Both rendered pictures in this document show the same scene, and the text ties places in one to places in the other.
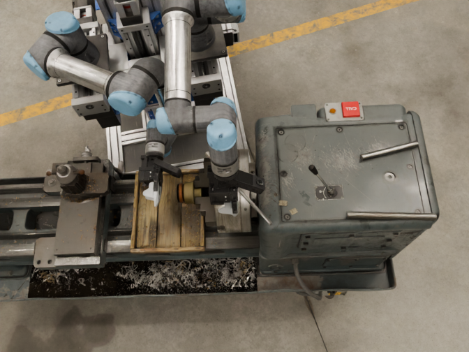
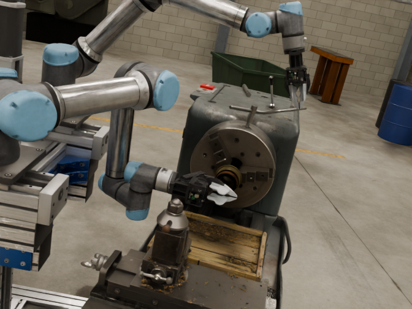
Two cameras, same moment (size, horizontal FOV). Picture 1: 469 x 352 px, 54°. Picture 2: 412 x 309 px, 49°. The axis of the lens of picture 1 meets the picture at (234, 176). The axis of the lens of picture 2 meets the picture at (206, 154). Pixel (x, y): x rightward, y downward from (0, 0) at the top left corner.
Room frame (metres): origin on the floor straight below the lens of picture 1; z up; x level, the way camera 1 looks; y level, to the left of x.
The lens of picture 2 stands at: (0.70, 1.63, 1.66)
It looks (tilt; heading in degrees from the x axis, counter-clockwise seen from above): 19 degrees down; 272
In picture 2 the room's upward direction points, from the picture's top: 12 degrees clockwise
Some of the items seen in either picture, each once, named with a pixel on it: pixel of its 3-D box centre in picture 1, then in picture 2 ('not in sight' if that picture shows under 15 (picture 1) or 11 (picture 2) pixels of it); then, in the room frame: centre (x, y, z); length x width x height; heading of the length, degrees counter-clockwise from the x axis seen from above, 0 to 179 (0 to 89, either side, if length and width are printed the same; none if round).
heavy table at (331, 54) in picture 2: not in sight; (325, 73); (-1.28, -8.79, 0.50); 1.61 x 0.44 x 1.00; 101
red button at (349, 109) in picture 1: (350, 110); (207, 87); (0.82, -0.45, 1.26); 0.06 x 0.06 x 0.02; 84
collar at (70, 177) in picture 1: (65, 172); (173, 217); (0.78, 0.64, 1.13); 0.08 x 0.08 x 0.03
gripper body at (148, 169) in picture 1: (151, 170); (189, 187); (0.77, 0.32, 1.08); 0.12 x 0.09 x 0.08; 174
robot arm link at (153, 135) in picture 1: (155, 134); (142, 175); (0.93, 0.29, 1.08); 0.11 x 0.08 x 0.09; 174
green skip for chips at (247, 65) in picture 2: not in sight; (248, 92); (0.45, -5.05, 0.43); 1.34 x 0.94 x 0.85; 113
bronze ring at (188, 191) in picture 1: (190, 192); (227, 179); (0.65, 0.18, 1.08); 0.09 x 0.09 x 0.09; 84
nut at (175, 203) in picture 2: (61, 169); (175, 205); (0.78, 0.64, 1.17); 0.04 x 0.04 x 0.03
